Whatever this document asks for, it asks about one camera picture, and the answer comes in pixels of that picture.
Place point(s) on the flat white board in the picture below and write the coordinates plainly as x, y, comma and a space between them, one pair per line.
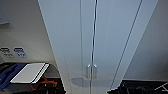
30, 72

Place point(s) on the orange and black equipment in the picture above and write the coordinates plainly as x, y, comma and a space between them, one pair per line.
46, 87

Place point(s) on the blue cloth item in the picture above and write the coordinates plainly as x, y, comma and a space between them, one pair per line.
8, 76

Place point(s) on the white wardrobe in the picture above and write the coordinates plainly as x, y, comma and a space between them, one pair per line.
66, 33

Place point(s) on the black equipment with white lines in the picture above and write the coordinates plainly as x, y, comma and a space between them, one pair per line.
140, 88

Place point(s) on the white wardrobe door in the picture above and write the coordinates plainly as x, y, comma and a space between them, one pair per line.
113, 33
66, 40

